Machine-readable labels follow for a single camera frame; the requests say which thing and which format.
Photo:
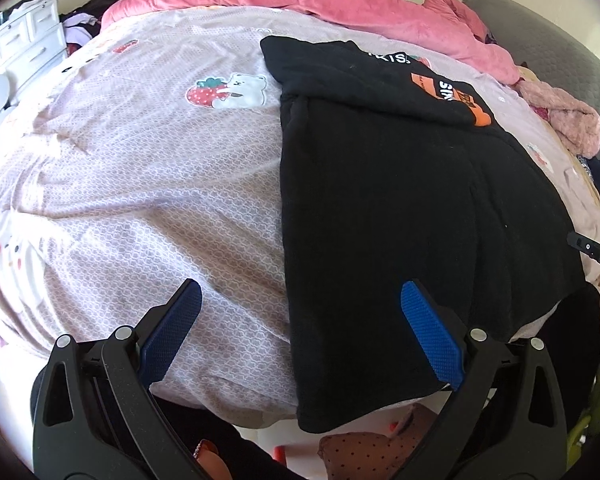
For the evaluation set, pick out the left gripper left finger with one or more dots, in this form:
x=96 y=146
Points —
x=94 y=416

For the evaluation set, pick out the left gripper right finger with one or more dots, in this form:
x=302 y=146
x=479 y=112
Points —
x=504 y=418

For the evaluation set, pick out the black sweater with orange patches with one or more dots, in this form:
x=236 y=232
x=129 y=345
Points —
x=391 y=173

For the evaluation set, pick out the dark clothes pile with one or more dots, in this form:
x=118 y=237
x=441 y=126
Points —
x=82 y=24

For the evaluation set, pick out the pink fuzzy garment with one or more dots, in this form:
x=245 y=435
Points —
x=577 y=123

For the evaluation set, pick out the yellow blanket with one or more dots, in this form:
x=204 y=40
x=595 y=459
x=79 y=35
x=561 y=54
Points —
x=587 y=169

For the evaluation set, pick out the grey quilted headboard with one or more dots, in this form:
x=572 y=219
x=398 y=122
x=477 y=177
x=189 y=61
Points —
x=551 y=53

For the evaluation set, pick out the lilac printed bed sheet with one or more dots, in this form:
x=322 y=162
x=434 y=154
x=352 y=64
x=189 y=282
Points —
x=152 y=156

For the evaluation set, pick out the pink fluffy duvet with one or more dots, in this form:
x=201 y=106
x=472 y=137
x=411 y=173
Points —
x=445 y=26

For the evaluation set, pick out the white drawer cabinet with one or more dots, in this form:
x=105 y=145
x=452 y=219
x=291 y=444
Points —
x=31 y=42

